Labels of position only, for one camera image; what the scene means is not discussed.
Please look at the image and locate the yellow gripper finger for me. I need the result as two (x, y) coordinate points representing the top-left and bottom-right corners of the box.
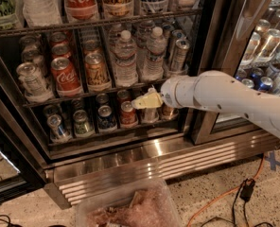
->
(131, 92), (163, 110)

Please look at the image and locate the water bottle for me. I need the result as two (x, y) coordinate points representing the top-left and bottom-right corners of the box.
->
(142, 26), (166, 81)
(114, 30), (138, 87)

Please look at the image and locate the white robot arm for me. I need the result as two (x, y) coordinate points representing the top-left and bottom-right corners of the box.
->
(131, 71), (280, 139)

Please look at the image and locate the brown can bottom shelf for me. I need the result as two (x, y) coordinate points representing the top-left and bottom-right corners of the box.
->
(161, 104), (179, 120)

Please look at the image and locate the red can bottom shelf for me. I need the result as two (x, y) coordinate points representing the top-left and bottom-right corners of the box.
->
(120, 101), (138, 128)

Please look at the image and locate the blue can bottom shelf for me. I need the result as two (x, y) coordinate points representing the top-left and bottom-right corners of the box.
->
(97, 105), (117, 132)

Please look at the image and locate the green can bottom shelf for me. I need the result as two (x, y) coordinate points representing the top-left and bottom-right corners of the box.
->
(73, 110), (95, 138)

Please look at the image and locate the gold can top shelf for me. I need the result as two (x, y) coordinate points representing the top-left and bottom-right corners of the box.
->
(102, 0), (133, 18)

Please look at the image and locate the glass fridge door right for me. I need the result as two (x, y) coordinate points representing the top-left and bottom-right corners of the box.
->
(192, 0), (280, 145)

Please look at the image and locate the large Coca-Cola bottle top shelf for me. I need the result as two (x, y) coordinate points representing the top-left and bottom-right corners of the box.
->
(64, 0), (98, 22)

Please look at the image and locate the front orange soda can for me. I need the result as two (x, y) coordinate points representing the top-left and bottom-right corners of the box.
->
(85, 53), (112, 92)

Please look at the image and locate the front slim silver can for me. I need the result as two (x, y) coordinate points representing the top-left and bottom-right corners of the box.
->
(168, 39), (190, 77)

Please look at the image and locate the front red Coca-Cola can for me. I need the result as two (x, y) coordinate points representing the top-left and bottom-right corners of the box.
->
(51, 57), (82, 96)

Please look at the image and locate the blue white can bottom left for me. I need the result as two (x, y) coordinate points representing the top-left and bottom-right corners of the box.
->
(47, 114), (72, 143)

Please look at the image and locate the clear plastic bin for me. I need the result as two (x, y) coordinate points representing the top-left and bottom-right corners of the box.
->
(76, 178), (183, 227)

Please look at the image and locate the blue Pepsi can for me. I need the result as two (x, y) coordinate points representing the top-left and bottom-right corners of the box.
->
(257, 77), (273, 92)

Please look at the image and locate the front white silver can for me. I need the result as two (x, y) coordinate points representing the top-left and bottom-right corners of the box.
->
(16, 62), (54, 103)

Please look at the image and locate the black power adapter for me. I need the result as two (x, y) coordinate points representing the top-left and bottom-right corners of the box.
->
(240, 179), (255, 202)

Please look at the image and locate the orange extension cable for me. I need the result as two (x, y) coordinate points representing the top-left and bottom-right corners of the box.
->
(186, 153), (267, 227)

